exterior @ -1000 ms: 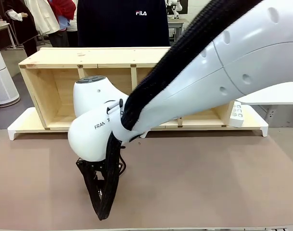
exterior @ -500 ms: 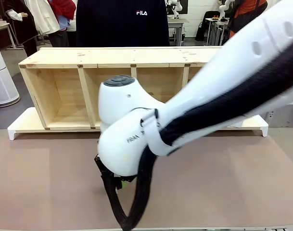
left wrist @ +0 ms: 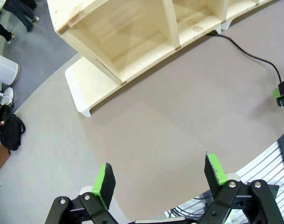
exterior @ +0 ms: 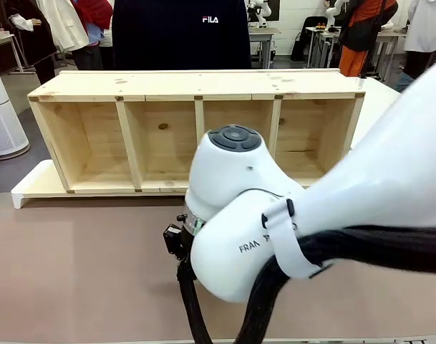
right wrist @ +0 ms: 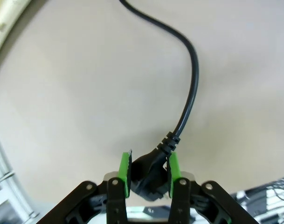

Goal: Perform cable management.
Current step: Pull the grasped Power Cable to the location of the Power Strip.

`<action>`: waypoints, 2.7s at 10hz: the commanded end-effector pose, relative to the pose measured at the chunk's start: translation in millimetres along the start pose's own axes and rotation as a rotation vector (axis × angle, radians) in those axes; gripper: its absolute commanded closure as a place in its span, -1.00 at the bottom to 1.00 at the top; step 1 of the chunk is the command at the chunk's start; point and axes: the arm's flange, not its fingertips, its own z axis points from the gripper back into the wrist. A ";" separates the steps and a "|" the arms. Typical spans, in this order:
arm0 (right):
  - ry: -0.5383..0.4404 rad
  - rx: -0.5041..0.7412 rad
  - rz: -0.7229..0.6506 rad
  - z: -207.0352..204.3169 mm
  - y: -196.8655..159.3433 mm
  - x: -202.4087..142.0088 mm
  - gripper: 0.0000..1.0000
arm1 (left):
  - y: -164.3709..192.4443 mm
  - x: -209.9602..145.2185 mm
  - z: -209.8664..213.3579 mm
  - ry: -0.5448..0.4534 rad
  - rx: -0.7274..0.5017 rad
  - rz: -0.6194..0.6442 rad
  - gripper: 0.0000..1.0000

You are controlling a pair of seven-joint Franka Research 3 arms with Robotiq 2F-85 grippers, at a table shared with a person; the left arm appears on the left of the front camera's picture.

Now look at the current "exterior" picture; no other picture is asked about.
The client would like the thick black cable sleeve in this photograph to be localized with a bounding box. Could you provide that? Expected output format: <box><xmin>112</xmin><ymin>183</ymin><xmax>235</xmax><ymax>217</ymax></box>
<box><xmin>234</xmin><ymin>224</ymin><xmax>436</xmax><ymax>344</ymax></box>

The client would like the mannequin in black coat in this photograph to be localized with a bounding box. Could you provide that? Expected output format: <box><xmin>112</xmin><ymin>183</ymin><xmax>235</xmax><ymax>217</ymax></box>
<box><xmin>5</xmin><ymin>0</ymin><xmax>57</xmax><ymax>86</ymax></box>

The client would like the white riser stand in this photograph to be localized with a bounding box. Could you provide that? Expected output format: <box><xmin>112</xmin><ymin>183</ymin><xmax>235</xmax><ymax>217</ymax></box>
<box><xmin>11</xmin><ymin>159</ymin><xmax>188</xmax><ymax>210</ymax></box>

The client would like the person in red top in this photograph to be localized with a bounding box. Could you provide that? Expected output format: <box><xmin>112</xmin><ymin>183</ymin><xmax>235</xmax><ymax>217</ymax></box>
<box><xmin>70</xmin><ymin>0</ymin><xmax>115</xmax><ymax>71</ymax></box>

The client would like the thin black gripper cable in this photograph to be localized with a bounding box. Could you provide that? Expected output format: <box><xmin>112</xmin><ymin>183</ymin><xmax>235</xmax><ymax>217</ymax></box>
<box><xmin>175</xmin><ymin>261</ymin><xmax>213</xmax><ymax>344</ymax></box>

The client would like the person in white coat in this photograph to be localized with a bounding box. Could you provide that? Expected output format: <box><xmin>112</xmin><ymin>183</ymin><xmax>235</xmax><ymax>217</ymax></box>
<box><xmin>403</xmin><ymin>0</ymin><xmax>436</xmax><ymax>80</ymax></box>

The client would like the blue bag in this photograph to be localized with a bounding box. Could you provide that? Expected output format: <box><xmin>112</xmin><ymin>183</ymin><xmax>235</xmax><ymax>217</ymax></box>
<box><xmin>394</xmin><ymin>73</ymin><xmax>415</xmax><ymax>93</ymax></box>

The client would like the grey background workbench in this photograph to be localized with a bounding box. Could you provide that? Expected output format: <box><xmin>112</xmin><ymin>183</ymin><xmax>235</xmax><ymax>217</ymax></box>
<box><xmin>305</xmin><ymin>25</ymin><xmax>344</xmax><ymax>70</ymax></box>

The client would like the person in black FILA sweater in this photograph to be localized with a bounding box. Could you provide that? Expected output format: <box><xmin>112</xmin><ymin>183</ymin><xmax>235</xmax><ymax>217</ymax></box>
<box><xmin>112</xmin><ymin>0</ymin><xmax>253</xmax><ymax>71</ymax></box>

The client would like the white cylindrical air purifier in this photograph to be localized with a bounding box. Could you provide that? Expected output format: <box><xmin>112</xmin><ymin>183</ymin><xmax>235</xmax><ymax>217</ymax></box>
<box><xmin>0</xmin><ymin>59</ymin><xmax>29</xmax><ymax>161</ymax></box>

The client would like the person in orange trousers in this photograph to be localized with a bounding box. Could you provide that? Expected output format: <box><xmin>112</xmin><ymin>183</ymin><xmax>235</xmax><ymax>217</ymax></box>
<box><xmin>338</xmin><ymin>0</ymin><xmax>399</xmax><ymax>78</ymax></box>

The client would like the hanging white coat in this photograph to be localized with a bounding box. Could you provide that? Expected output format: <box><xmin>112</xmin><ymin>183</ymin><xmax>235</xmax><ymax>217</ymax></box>
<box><xmin>45</xmin><ymin>0</ymin><xmax>89</xmax><ymax>54</ymax></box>

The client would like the white arm strap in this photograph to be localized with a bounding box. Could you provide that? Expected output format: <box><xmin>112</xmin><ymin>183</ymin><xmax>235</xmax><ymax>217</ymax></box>
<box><xmin>261</xmin><ymin>198</ymin><xmax>336</xmax><ymax>280</ymax></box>

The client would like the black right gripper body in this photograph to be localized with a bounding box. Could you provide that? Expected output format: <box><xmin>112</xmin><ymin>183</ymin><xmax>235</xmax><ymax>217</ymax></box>
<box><xmin>163</xmin><ymin>214</ymin><xmax>198</xmax><ymax>266</ymax></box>

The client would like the four-compartment wooden shelf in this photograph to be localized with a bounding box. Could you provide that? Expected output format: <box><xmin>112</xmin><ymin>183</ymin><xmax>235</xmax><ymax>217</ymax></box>
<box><xmin>26</xmin><ymin>68</ymin><xmax>367</xmax><ymax>195</ymax></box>

